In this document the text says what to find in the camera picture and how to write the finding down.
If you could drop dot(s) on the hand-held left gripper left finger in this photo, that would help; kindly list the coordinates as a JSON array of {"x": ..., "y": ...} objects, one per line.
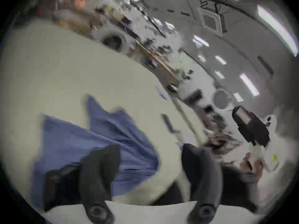
[{"x": 98, "y": 171}]

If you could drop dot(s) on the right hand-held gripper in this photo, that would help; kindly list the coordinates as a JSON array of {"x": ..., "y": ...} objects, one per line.
[{"x": 257, "y": 132}]

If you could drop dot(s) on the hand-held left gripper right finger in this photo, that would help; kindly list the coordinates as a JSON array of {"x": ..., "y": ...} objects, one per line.
[{"x": 203, "y": 171}]

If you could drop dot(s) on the long wooden table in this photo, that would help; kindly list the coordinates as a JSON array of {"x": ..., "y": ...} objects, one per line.
[{"x": 161, "y": 63}]

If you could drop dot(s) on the dark phone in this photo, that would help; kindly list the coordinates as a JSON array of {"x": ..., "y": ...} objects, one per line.
[{"x": 167, "y": 123}]

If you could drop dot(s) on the person's right hand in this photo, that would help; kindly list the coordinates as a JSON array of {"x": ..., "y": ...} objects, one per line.
[{"x": 253, "y": 167}]

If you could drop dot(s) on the blue shirt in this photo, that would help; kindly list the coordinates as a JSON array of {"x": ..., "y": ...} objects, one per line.
[{"x": 93, "y": 143}]

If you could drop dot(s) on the washing machine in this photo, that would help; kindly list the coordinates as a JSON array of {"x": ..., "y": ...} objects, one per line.
[{"x": 112, "y": 40}]

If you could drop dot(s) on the person's right forearm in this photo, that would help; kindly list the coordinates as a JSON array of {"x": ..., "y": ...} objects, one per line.
[{"x": 238, "y": 185}]

